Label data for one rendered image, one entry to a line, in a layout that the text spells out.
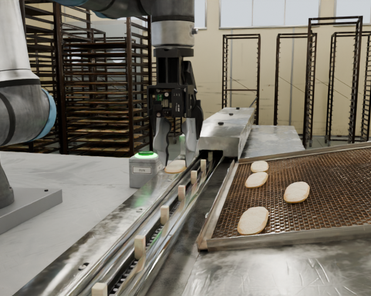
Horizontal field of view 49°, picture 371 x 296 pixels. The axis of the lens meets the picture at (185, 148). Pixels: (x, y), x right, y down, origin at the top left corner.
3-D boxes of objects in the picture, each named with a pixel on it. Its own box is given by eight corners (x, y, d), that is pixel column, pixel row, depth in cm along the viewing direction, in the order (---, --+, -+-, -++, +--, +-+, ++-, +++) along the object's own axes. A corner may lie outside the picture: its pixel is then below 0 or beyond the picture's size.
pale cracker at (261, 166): (250, 164, 93) (250, 160, 93) (267, 162, 92) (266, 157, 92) (250, 174, 83) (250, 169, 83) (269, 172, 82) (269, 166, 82)
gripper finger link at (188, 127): (180, 172, 71) (172, 120, 70) (187, 165, 77) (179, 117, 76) (198, 171, 71) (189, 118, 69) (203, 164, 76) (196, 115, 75)
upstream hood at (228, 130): (224, 119, 244) (224, 105, 243) (255, 120, 241) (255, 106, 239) (179, 160, 124) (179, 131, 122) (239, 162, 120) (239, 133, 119)
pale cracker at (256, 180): (251, 175, 82) (250, 170, 82) (270, 174, 81) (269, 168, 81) (242, 189, 73) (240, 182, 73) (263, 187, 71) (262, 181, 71)
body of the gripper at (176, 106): (145, 120, 69) (144, 47, 67) (158, 115, 78) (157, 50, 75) (189, 121, 68) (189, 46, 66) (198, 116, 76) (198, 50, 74)
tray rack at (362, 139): (327, 148, 642) (334, 32, 612) (324, 143, 699) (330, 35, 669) (368, 150, 628) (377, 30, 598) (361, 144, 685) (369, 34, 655)
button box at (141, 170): (138, 192, 110) (137, 152, 108) (166, 194, 108) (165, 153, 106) (127, 201, 102) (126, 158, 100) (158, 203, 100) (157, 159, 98)
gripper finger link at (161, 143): (143, 168, 73) (149, 117, 71) (152, 161, 78) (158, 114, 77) (159, 171, 72) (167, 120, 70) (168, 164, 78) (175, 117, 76)
